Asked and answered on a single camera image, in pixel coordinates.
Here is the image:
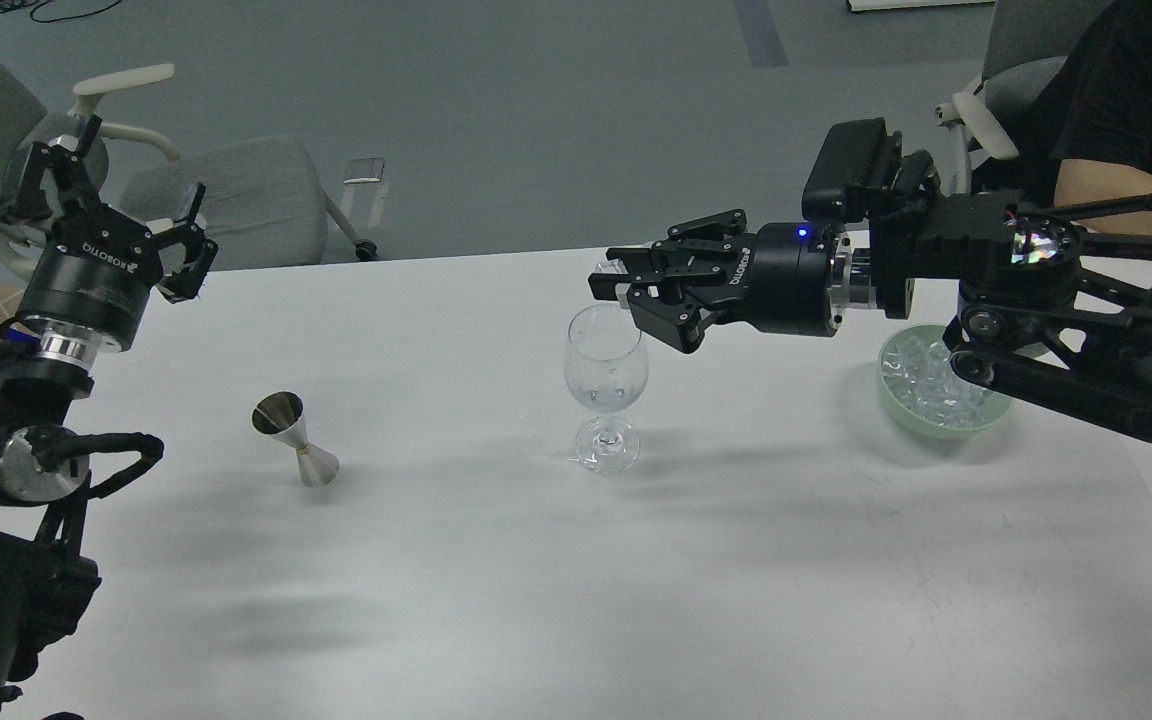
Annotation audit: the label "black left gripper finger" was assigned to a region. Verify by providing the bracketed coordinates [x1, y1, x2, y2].
[0, 114, 105, 241]
[151, 183, 219, 304]

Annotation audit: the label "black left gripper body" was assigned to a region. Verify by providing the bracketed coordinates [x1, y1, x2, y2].
[17, 205, 164, 353]

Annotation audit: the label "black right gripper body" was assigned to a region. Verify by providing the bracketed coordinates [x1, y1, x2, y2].
[626, 222, 849, 338]

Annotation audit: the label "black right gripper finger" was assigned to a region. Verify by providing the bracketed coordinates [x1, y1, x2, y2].
[626, 283, 727, 354]
[605, 209, 748, 287]

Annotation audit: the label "clear ice cube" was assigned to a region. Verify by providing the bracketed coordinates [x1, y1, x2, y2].
[590, 259, 630, 306]

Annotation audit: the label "steel double jigger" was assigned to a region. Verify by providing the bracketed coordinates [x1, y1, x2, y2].
[251, 391, 340, 487]

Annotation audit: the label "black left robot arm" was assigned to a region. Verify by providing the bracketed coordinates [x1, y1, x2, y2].
[0, 115, 218, 715]

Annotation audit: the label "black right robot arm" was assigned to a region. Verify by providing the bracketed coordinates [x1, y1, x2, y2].
[588, 118, 1152, 444]

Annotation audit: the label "clear wine glass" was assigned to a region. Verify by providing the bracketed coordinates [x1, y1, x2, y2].
[563, 304, 649, 477]

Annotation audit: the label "clear ice cubes pile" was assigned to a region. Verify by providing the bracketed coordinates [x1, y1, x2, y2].
[884, 335, 996, 429]

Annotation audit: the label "grey office chair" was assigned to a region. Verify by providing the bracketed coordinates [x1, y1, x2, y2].
[934, 1, 1111, 194]
[0, 63, 378, 279]

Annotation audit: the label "green bowl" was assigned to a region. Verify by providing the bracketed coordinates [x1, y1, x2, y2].
[878, 323, 1016, 440]

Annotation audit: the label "person in black shirt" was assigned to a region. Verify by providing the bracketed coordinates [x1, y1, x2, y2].
[1016, 1, 1152, 209]

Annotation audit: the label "black cables on floor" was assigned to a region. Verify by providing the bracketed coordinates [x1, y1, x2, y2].
[0, 0, 127, 28]

